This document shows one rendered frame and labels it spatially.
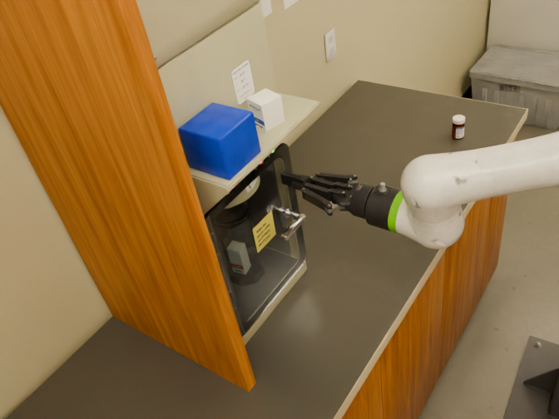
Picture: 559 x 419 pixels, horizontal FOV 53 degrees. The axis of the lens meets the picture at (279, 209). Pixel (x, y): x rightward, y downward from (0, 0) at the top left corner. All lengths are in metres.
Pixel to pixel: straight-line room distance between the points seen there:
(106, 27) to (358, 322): 0.96
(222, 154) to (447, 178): 0.40
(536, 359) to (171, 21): 2.06
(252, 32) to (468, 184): 0.51
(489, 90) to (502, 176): 2.84
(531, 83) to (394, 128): 1.71
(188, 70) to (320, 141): 1.13
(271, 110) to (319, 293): 0.61
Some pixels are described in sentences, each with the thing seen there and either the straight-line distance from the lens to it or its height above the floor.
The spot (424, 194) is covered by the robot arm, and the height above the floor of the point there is 1.45.
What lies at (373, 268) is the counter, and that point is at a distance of 1.60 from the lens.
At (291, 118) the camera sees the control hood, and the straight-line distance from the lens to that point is 1.16.
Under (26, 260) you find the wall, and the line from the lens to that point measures 1.48.
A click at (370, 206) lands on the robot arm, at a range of 1.19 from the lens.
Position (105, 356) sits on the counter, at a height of 0.94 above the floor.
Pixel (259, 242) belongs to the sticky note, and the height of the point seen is 1.20.
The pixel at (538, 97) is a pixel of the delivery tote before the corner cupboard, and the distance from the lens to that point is 3.80.
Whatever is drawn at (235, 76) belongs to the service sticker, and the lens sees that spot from 1.15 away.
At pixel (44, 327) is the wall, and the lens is 1.59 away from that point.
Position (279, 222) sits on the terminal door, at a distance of 1.39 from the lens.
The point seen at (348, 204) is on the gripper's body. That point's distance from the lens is 1.22.
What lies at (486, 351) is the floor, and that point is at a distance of 2.61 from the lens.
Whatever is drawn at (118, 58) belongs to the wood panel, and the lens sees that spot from 0.88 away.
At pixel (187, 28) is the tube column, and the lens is 1.04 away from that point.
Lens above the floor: 2.11
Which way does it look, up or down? 40 degrees down
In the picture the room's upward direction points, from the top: 11 degrees counter-clockwise
